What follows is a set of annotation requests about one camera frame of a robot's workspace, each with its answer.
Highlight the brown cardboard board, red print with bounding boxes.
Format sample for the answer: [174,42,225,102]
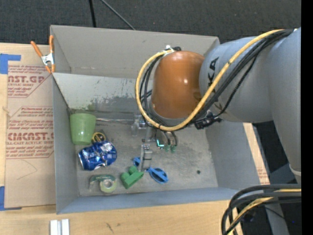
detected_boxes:
[0,42,271,212]

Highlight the grey metal bin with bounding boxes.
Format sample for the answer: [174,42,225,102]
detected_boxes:
[49,24,264,215]

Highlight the green plastic cup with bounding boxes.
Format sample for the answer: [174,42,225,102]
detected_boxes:
[69,113,97,146]

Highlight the crushed blue drink can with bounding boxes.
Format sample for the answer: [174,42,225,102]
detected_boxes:
[78,141,118,171]

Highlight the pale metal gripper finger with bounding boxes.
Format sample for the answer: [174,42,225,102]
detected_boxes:
[140,143,153,173]
[131,117,146,138]

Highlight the yellow and black tape measure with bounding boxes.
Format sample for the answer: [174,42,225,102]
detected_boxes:
[91,131,107,144]

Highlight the black cylinder on white bracket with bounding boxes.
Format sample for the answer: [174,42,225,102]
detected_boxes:
[194,111,223,130]

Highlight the green toy block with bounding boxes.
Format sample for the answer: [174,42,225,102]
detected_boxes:
[119,165,145,190]

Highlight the blue sunglasses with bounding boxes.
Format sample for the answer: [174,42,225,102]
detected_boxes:
[133,156,170,185]

